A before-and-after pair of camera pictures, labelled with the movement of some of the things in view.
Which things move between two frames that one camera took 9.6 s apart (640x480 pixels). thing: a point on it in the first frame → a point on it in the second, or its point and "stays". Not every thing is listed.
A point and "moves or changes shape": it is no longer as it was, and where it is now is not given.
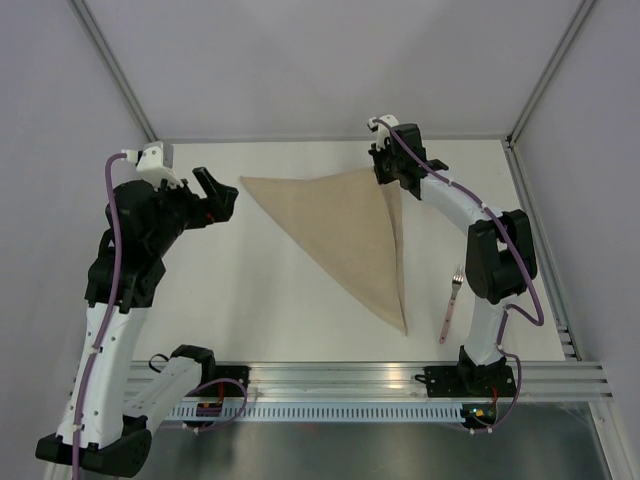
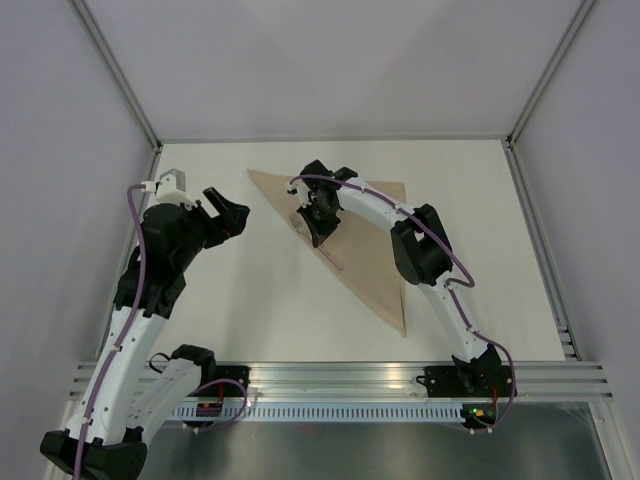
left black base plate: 211,373 stays
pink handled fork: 457,281 moves or changes shape
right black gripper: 382,177 → 319,231
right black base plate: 468,381 stays
